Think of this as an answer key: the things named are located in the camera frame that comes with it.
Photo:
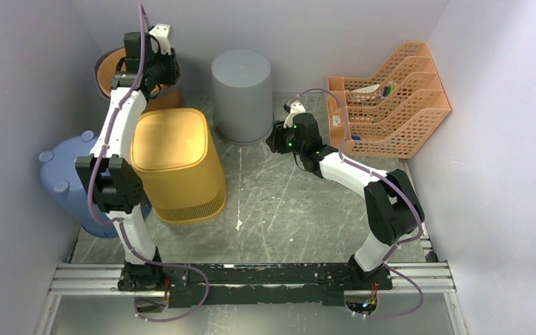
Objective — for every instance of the orange plastic file organizer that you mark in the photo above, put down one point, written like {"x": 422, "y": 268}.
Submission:
{"x": 391, "y": 113}

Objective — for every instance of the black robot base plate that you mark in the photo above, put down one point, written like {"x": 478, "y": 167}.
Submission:
{"x": 270, "y": 283}

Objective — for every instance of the yellow mesh plastic bin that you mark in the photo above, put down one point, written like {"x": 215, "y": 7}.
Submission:
{"x": 174, "y": 154}

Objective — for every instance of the light grey plastic bin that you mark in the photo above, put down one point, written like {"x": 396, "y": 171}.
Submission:
{"x": 242, "y": 90}

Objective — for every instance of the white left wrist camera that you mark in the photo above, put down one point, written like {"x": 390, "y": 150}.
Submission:
{"x": 161, "y": 35}

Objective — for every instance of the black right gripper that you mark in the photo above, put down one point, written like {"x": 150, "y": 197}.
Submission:
{"x": 276, "y": 139}

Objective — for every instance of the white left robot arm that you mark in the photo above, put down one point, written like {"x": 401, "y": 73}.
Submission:
{"x": 112, "y": 185}

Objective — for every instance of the aluminium frame rail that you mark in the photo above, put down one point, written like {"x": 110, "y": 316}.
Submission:
{"x": 275, "y": 213}

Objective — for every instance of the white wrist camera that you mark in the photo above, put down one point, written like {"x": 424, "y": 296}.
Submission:
{"x": 161, "y": 35}
{"x": 293, "y": 109}

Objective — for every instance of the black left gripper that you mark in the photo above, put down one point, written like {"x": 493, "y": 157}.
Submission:
{"x": 170, "y": 60}

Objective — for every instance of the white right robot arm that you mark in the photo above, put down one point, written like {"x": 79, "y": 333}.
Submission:
{"x": 392, "y": 206}

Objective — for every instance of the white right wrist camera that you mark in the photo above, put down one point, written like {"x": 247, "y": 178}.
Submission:
{"x": 293, "y": 109}

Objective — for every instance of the blue plastic bin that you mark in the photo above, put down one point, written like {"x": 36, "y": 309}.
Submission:
{"x": 60, "y": 180}

